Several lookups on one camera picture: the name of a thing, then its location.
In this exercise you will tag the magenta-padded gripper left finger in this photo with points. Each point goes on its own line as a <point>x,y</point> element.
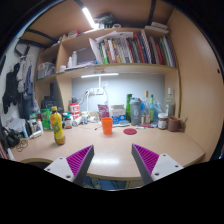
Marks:
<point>78,160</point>

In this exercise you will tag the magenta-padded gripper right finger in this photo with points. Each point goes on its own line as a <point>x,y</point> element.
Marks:
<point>146,160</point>

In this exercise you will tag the yellow-capped lemon tea bottle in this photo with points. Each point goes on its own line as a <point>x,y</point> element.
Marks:
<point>57,128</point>

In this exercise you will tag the red pen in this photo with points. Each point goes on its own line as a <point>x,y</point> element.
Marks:
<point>144,127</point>

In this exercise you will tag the flat round red coaster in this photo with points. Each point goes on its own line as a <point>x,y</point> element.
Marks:
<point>130,131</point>

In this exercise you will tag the plain white bottle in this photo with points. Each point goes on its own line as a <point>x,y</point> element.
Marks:
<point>77,121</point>

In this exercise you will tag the small dark red-labelled bottle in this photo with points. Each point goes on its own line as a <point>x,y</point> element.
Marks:
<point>67,122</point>

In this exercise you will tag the white-lidded brown spread jar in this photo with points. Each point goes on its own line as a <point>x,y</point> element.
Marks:
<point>162,121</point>

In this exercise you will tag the white bottle with blue label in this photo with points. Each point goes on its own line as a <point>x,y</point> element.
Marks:
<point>84,118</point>

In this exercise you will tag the orange plastic cup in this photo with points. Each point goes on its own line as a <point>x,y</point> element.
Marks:
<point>107,126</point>

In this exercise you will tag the brown ceramic mug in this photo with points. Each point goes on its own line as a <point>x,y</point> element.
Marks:
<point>174,124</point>

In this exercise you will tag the grey shaker bottle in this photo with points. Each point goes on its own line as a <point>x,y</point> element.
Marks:
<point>135,111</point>

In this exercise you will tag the yellow-capped clear bottle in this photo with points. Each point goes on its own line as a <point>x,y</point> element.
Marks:
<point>145,110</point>

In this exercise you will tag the red and white canister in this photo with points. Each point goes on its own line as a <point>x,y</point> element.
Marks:
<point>74,108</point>

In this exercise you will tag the green canister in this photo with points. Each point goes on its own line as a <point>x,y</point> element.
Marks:
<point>45,119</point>

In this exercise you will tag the magenta snack pouch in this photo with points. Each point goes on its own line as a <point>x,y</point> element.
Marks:
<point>103,112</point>

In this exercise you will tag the blue and white carton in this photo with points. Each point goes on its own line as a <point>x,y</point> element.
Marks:
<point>118,114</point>

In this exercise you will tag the dark green bottle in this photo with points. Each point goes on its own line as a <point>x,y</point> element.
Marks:
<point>128,103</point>

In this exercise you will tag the tall clear glass bottle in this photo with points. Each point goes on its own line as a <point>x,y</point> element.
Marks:
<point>170,105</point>

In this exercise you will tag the white power strip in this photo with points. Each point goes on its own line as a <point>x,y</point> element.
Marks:
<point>95,91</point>

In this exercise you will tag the white under-shelf light bar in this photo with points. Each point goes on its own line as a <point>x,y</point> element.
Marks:
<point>100,75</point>

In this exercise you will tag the wooden shelf unit with books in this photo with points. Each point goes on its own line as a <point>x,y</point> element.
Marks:
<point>133,68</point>

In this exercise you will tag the dark hanging clothes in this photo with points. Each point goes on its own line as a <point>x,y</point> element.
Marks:
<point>13,86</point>

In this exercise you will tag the white ceiling light strip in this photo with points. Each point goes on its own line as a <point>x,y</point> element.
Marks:
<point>88,17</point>

